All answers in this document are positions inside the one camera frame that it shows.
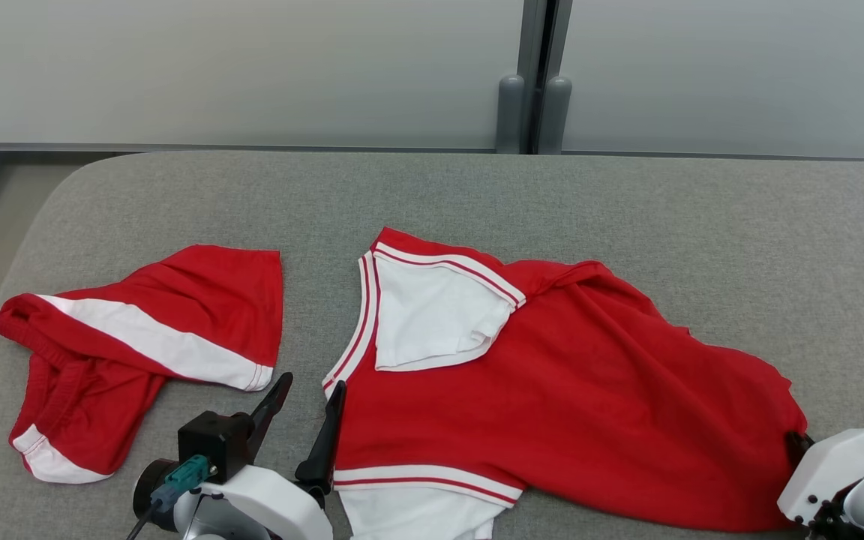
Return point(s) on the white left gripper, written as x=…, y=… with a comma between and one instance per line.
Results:
x=282, y=502

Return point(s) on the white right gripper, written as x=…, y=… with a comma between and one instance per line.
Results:
x=829, y=472

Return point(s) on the red shorts with white stripe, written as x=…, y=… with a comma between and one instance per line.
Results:
x=214, y=300

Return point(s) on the red jersey shirt white sleeves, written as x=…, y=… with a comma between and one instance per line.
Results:
x=589, y=390

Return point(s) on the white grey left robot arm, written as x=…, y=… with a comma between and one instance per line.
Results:
x=214, y=521

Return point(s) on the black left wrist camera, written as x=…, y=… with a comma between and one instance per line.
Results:
x=211, y=439

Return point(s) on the grey partition base rail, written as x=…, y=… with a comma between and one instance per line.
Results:
x=739, y=156
x=252, y=148

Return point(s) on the grey metal partition post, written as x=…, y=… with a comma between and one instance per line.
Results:
x=533, y=37

